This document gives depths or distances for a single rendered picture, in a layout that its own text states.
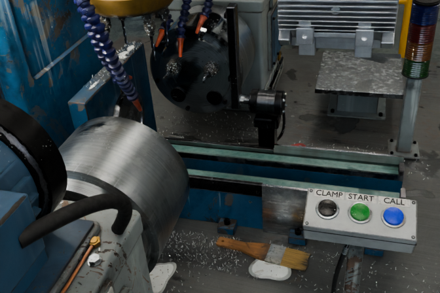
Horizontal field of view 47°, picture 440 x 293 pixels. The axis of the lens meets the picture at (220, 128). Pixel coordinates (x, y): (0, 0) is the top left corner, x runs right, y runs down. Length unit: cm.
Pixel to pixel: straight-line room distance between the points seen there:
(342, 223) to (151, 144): 34
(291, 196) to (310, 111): 56
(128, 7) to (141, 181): 33
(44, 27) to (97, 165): 42
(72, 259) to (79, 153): 24
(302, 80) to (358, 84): 32
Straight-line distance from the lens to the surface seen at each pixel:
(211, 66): 127
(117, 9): 98
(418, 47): 129
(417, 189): 134
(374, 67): 163
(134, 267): 74
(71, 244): 67
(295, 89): 173
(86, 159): 83
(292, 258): 111
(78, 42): 124
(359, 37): 91
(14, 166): 58
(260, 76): 153
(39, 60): 112
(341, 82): 152
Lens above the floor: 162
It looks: 32 degrees down
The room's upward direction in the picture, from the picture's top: 4 degrees counter-clockwise
